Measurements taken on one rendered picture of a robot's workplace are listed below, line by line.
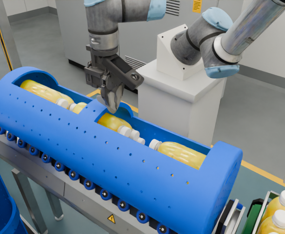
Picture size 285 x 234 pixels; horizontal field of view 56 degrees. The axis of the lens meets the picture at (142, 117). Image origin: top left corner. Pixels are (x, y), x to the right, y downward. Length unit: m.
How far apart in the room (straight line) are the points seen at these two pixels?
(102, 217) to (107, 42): 0.61
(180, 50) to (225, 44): 0.25
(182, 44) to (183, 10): 1.31
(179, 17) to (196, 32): 1.38
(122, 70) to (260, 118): 2.49
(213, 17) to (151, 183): 0.63
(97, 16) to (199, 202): 0.49
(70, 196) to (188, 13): 1.80
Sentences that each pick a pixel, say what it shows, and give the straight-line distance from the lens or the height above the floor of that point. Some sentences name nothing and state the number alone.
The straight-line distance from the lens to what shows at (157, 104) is 1.24.
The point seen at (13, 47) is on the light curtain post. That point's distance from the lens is 1.85.
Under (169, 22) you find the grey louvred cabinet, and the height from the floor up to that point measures 0.95.
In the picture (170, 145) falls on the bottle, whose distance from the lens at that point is 0.77.
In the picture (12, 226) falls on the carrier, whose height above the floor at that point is 0.59.
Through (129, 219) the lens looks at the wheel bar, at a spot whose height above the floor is 0.92.
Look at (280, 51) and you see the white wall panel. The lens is 3.58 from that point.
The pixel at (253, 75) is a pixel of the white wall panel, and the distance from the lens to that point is 3.75.
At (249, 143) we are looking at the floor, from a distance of 2.73.
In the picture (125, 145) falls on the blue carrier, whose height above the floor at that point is 1.21.
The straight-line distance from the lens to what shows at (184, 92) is 1.10.
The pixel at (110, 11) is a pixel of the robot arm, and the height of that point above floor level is 1.54.
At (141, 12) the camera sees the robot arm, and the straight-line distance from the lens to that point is 0.69.
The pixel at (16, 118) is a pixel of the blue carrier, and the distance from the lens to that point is 1.04.
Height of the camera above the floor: 1.72
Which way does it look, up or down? 37 degrees down
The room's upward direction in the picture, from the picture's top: straight up
